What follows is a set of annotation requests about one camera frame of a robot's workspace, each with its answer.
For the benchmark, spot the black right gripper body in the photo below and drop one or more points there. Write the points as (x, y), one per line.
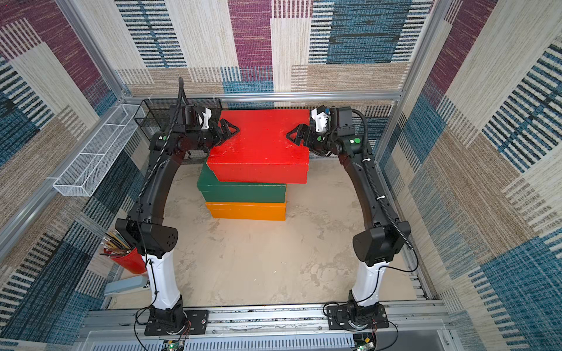
(311, 136)

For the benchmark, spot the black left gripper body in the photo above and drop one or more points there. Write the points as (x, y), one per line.
(210, 139)

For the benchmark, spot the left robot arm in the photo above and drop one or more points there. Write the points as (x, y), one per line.
(189, 128)

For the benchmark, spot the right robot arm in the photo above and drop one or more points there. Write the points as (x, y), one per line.
(383, 237)

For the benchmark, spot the red pencil cup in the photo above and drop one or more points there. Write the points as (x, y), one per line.
(132, 262)

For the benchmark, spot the grey blue stapler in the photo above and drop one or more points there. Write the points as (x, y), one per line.
(125, 286)

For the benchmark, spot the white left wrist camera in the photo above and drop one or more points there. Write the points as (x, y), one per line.
(203, 116)

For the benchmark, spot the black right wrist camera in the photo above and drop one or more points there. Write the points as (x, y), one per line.
(339, 120)

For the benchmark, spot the black wire mesh shelf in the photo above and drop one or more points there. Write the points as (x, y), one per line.
(154, 113)

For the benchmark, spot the white wire mesh basket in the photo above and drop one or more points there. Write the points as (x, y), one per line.
(84, 174)

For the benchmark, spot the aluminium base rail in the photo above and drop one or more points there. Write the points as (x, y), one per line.
(413, 325)

